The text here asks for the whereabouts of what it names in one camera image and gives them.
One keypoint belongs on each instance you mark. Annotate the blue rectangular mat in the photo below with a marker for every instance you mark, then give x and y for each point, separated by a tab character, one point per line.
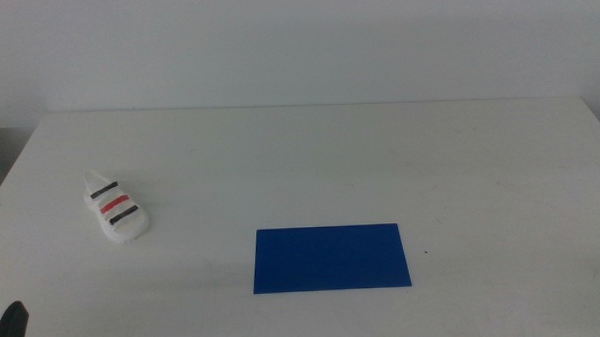
330	257

